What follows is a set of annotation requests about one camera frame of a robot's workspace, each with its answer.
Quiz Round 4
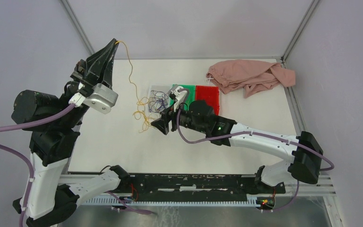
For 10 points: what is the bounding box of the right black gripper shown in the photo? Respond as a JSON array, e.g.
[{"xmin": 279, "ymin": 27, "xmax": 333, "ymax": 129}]
[{"xmin": 151, "ymin": 97, "xmax": 208, "ymax": 134}]

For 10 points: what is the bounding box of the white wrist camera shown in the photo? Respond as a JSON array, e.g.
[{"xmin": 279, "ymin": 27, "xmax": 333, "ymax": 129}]
[
  {"xmin": 69, "ymin": 83, "xmax": 119, "ymax": 114},
  {"xmin": 167, "ymin": 88, "xmax": 188, "ymax": 111}
]

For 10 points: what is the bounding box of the red plastic bin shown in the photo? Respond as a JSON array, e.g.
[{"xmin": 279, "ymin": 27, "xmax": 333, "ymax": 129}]
[{"xmin": 195, "ymin": 86, "xmax": 220, "ymax": 115}]

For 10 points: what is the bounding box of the clear plastic bin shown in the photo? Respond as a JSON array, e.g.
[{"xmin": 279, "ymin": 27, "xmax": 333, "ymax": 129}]
[{"xmin": 145, "ymin": 84, "xmax": 172, "ymax": 120}]

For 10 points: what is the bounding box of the pink cloth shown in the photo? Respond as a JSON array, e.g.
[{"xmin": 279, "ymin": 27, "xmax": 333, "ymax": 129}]
[{"xmin": 206, "ymin": 60, "xmax": 296, "ymax": 98}]

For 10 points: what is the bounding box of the green plastic bin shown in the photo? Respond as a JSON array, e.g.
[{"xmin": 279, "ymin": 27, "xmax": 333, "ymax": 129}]
[{"xmin": 168, "ymin": 84, "xmax": 196, "ymax": 106}]

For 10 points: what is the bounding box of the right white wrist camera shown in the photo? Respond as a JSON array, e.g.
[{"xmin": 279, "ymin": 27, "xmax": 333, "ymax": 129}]
[{"xmin": 167, "ymin": 88, "xmax": 188, "ymax": 111}]

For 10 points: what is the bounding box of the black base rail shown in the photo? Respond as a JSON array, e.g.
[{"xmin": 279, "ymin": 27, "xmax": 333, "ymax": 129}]
[{"xmin": 111, "ymin": 173, "xmax": 286, "ymax": 202}]

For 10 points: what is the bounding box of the aluminium frame rail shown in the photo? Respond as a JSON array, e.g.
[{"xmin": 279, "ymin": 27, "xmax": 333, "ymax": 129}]
[{"xmin": 59, "ymin": 174, "xmax": 336, "ymax": 197}]

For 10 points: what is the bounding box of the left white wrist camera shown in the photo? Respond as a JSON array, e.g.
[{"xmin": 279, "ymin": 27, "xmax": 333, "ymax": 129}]
[{"xmin": 69, "ymin": 83, "xmax": 119, "ymax": 114}]

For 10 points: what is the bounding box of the white slotted cable duct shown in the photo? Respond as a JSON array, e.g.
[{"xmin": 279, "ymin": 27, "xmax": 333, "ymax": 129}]
[{"xmin": 83, "ymin": 195, "xmax": 260, "ymax": 208}]

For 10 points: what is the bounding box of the right controller board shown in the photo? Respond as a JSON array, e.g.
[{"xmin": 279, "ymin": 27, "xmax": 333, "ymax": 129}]
[{"xmin": 256, "ymin": 197, "xmax": 276, "ymax": 210}]

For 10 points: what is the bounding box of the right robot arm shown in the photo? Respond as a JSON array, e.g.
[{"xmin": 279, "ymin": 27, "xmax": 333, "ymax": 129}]
[{"xmin": 151, "ymin": 100, "xmax": 323, "ymax": 193}]

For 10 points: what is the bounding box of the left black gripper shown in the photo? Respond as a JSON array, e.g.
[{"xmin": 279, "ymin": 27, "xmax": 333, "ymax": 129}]
[{"xmin": 60, "ymin": 36, "xmax": 122, "ymax": 126}]

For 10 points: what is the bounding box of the dark purple wire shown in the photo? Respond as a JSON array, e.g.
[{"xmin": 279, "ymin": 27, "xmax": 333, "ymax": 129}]
[{"xmin": 147, "ymin": 90, "xmax": 170, "ymax": 115}]

